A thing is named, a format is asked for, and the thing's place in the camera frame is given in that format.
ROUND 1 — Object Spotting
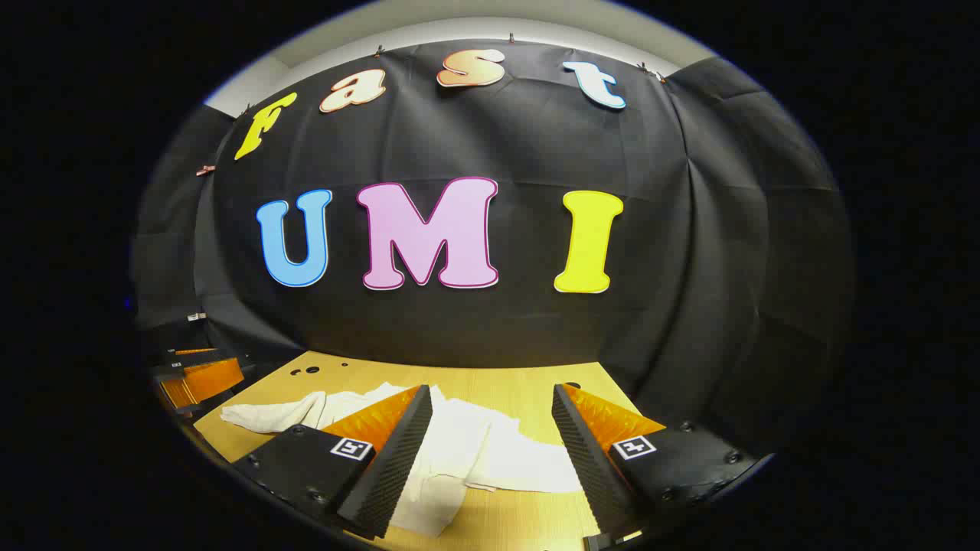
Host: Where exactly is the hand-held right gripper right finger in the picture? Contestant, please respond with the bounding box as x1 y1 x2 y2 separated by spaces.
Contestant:
551 383 766 549

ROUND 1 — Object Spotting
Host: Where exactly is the white long-sleeved sweatshirt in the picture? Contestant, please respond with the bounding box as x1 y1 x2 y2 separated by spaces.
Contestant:
220 382 583 538

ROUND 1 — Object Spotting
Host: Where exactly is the black backdrop cloth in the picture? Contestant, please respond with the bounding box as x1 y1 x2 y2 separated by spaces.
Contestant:
130 38 854 460

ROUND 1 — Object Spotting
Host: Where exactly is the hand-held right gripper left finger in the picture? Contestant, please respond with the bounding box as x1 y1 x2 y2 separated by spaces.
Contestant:
232 385 434 540

